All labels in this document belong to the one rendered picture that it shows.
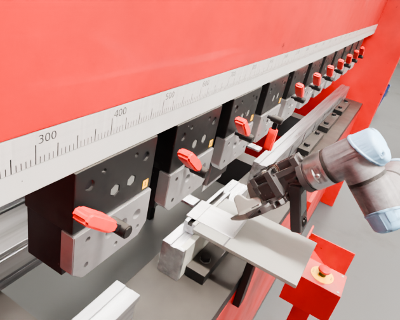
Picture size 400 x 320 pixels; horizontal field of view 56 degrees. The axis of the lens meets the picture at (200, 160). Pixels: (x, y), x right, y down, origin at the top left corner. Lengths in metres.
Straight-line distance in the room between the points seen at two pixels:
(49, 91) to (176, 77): 0.21
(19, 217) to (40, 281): 1.22
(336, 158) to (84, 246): 0.49
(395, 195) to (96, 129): 0.56
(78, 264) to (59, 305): 1.53
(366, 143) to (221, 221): 0.40
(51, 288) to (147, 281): 1.20
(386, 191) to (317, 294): 0.58
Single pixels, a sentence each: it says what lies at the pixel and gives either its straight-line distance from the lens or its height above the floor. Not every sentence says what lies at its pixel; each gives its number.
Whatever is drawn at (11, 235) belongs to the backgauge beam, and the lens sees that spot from 0.89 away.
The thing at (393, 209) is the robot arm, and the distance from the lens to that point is 0.78.
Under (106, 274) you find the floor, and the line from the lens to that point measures 2.15.
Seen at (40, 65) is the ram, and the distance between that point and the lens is 0.34.
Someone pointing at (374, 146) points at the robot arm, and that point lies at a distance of 0.74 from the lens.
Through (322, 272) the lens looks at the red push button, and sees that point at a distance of 1.26.
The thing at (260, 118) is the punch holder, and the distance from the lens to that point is 0.94.
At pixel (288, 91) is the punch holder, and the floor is 1.28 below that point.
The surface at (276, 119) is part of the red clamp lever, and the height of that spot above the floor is 1.24.
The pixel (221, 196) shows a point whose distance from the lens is 1.07.
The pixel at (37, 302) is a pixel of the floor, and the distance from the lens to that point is 2.05.
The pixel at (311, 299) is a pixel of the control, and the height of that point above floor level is 0.72.
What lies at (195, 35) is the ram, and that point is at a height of 1.47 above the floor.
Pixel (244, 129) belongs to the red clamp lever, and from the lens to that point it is 0.73.
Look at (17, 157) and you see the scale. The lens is 0.36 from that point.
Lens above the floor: 1.56
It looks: 28 degrees down
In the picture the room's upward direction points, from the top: 13 degrees clockwise
